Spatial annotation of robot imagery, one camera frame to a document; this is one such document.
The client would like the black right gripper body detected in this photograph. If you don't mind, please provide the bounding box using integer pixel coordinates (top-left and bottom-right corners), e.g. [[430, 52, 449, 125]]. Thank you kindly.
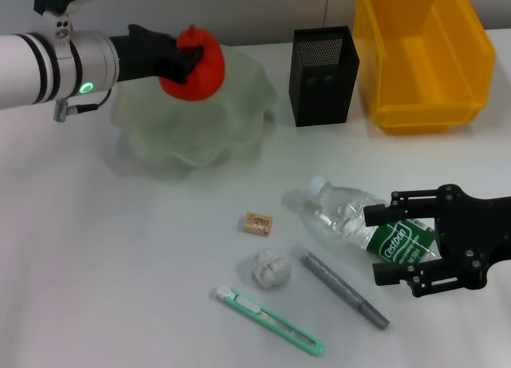
[[434, 184, 511, 291]]

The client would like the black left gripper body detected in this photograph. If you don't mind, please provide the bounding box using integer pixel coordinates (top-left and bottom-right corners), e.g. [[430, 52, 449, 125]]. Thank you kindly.
[[109, 23, 192, 84]]

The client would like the orange fruit with stem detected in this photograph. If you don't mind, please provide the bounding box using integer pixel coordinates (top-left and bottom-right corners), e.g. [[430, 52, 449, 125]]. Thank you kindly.
[[158, 23, 225, 102]]

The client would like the clear green-label water bottle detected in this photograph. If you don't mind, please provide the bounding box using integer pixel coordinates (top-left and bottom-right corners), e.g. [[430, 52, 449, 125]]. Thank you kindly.
[[305, 175, 444, 273]]

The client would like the white paper ball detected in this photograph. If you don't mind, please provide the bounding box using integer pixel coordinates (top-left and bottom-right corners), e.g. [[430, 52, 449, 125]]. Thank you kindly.
[[251, 249, 291, 290]]

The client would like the grey marker pen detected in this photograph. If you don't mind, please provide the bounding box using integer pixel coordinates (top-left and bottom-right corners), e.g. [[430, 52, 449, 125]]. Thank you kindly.
[[291, 243, 390, 330]]

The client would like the translucent green wavy fruit plate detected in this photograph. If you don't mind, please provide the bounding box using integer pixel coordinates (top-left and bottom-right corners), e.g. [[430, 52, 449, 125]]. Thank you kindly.
[[109, 44, 279, 173]]

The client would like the black mesh pen holder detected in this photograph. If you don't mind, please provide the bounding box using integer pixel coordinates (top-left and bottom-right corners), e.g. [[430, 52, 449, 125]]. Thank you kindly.
[[288, 25, 360, 128]]

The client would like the green utility knife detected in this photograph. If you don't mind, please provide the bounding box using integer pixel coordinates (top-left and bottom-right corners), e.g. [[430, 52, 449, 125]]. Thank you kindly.
[[211, 286, 325, 358]]

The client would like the yellow plastic bin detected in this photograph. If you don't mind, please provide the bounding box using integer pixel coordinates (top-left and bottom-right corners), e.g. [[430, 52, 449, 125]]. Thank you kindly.
[[352, 0, 497, 136]]

